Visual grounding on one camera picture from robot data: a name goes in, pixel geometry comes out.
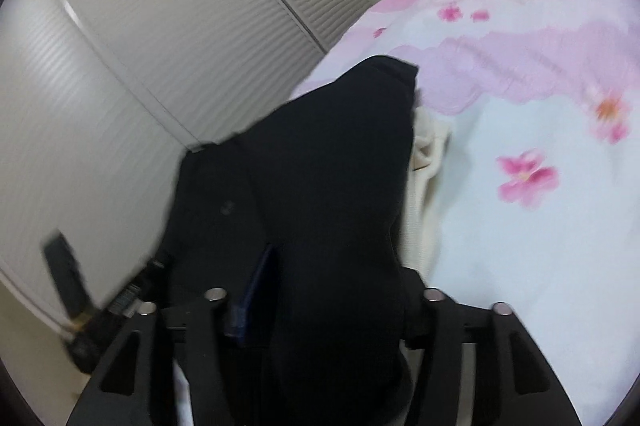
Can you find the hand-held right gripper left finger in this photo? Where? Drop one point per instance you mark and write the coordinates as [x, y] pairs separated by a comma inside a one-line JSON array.
[[250, 291]]

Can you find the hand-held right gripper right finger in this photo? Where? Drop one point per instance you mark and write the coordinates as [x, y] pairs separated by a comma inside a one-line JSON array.
[[440, 311]]

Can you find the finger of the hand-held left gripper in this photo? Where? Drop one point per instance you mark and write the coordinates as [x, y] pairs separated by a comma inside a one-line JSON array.
[[65, 271]]

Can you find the black pants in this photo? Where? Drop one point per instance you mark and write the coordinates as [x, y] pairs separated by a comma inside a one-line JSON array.
[[325, 206]]

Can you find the beige folded pants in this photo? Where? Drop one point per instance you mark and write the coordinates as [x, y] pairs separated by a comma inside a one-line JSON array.
[[425, 206]]

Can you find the pink floral blanket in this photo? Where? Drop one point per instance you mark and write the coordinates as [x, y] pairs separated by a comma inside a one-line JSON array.
[[525, 231]]

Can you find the white louvred wardrobe doors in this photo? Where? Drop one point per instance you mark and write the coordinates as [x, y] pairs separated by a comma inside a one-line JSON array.
[[150, 55]]

